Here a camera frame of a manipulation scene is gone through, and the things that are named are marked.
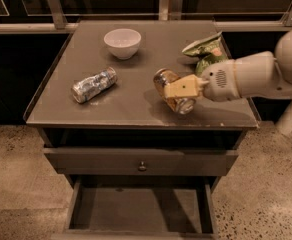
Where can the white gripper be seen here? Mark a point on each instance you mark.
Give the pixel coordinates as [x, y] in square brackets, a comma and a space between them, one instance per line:
[218, 81]

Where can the orange gold can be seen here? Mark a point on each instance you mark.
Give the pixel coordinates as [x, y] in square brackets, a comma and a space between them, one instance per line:
[164, 77]

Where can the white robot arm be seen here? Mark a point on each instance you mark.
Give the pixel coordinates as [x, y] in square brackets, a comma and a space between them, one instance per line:
[266, 74]

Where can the grey drawer cabinet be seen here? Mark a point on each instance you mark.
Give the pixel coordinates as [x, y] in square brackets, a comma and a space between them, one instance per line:
[131, 114]

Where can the round metal drawer knob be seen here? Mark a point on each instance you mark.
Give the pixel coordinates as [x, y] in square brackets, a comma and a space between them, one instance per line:
[142, 166]

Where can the crushed silver blue can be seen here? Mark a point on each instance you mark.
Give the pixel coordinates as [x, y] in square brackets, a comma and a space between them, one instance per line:
[90, 87]

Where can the open grey middle drawer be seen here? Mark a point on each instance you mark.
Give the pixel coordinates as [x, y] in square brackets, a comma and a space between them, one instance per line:
[140, 208]

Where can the grey top drawer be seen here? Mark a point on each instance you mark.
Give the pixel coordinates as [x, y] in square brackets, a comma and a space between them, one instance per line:
[125, 161]

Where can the green jalapeno chip bag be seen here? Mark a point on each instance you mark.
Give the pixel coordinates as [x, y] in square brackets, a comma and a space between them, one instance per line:
[208, 50]

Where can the white ceramic bowl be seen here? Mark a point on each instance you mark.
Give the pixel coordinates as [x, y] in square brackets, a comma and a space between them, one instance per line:
[122, 43]

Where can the metal railing frame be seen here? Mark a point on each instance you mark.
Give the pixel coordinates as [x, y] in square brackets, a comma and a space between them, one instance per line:
[63, 16]

